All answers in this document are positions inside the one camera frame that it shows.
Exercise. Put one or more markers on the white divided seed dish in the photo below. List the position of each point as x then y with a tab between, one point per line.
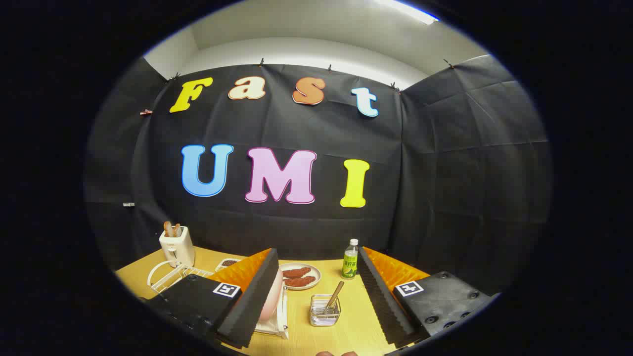
228	263

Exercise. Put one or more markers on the black backdrop cloth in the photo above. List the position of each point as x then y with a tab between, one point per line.
296	128

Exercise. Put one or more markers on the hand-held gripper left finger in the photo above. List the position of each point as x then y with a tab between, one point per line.
252	306

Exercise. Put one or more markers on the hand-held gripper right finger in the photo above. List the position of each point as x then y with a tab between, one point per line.
381	301

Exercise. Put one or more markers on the pink plate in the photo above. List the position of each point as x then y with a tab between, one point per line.
272	296

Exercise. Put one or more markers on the white toaster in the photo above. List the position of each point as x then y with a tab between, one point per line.
178	247

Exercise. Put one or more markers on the green label drink bottle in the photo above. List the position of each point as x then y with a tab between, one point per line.
350	264

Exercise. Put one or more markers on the beige serving plate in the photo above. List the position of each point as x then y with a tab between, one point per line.
316	273

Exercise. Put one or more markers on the toast slice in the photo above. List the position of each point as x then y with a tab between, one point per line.
177	230
168	228

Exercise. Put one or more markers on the red-brown sausage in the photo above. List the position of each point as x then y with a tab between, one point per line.
296	272
299	282

